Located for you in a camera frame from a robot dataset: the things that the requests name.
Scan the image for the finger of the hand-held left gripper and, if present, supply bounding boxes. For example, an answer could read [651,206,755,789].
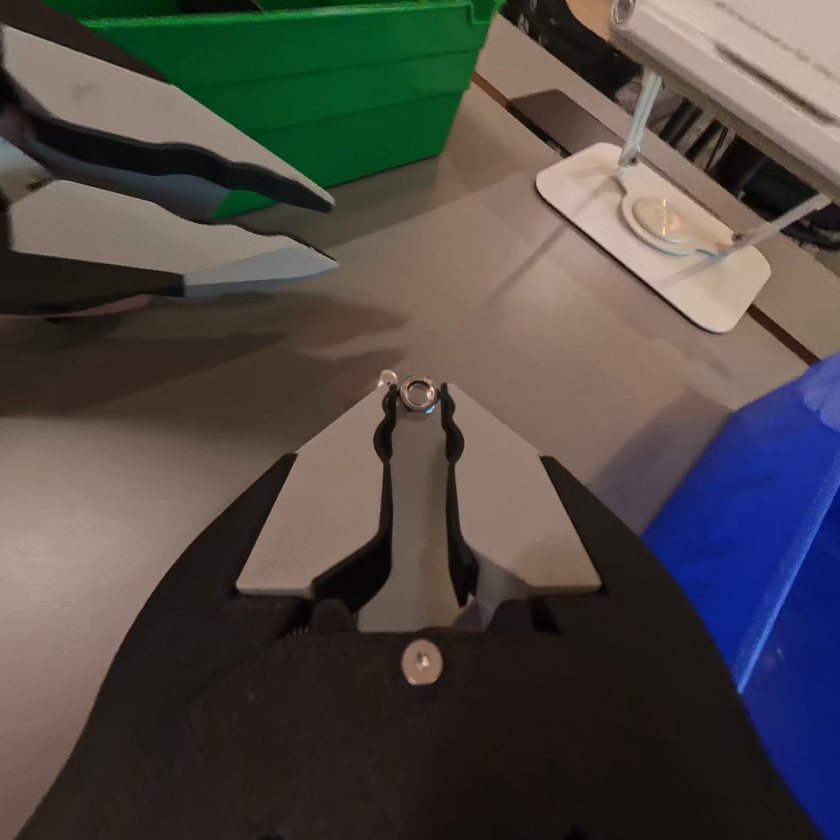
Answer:
[8,178,340,301]
[0,25,337,223]

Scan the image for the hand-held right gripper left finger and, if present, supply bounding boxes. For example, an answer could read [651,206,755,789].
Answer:
[235,382,398,611]

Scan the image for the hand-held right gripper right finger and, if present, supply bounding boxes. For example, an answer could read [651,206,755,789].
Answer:
[441,382,602,611]

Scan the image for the steel hex nut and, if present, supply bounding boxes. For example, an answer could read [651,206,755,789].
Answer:
[399,375,442,416]

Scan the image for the green plastic bin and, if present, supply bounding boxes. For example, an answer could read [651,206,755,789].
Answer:
[39,0,506,221]

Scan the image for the blue plastic bin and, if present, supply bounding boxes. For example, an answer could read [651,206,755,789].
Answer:
[640,351,840,840]

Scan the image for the printed instruction sheet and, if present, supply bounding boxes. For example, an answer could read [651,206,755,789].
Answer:
[705,0,840,86]

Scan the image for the dark desk cable cover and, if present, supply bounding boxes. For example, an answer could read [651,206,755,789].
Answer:
[512,88,614,155]

